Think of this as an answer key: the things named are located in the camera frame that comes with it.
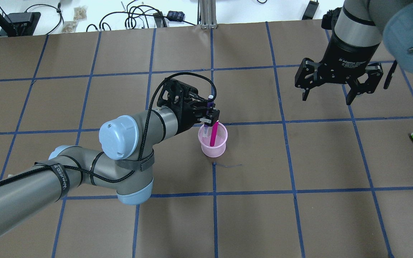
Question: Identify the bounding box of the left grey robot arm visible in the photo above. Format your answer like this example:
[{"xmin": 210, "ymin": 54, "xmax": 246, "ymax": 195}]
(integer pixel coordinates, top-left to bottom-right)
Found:
[{"xmin": 0, "ymin": 72, "xmax": 220, "ymax": 237}]

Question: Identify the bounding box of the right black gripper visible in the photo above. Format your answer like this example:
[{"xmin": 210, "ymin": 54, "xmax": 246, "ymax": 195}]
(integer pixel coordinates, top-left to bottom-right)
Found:
[{"xmin": 294, "ymin": 32, "xmax": 384, "ymax": 106}]

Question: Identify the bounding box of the black power adapter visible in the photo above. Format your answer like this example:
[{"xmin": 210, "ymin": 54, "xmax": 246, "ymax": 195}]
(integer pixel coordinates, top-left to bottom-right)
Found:
[{"xmin": 301, "ymin": 0, "xmax": 319, "ymax": 20}]

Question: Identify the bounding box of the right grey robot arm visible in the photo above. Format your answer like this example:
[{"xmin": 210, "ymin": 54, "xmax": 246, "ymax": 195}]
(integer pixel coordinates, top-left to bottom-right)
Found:
[{"xmin": 294, "ymin": 0, "xmax": 413, "ymax": 105}]

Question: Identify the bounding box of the pink pen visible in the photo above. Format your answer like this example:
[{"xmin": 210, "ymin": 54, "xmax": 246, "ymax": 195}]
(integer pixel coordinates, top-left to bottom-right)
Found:
[{"xmin": 209, "ymin": 121, "xmax": 219, "ymax": 147}]

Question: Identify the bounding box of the pink mesh cup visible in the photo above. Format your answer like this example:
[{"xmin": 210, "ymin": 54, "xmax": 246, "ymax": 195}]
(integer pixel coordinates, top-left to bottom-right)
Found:
[{"xmin": 198, "ymin": 122, "xmax": 228, "ymax": 158}]

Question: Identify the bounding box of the aluminium frame post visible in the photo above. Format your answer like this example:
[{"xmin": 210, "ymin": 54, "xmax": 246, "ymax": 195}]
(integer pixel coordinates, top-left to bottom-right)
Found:
[{"xmin": 197, "ymin": 0, "xmax": 218, "ymax": 30}]

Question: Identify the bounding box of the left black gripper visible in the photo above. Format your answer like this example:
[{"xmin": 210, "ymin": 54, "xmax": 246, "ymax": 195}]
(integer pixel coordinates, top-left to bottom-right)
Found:
[{"xmin": 156, "ymin": 79, "xmax": 220, "ymax": 134}]

